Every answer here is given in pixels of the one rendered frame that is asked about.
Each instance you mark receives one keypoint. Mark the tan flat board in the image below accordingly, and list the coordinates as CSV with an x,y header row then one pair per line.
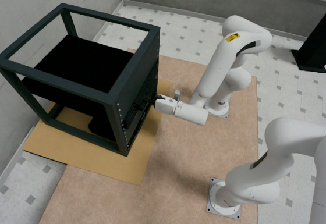
x,y
55,144

